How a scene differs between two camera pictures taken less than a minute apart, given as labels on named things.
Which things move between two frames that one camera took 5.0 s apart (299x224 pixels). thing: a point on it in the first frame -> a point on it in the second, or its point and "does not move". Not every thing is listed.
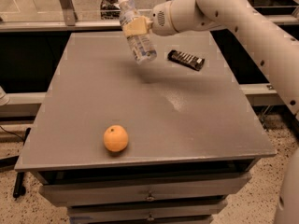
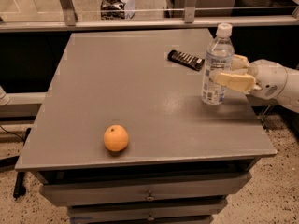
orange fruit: (115, 138) does not move
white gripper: (162, 20) -> (267, 78)
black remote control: (186, 60) does not move
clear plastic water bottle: (140, 45) -> (218, 60)
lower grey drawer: (145, 211) does not move
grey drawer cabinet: (119, 142) does not move
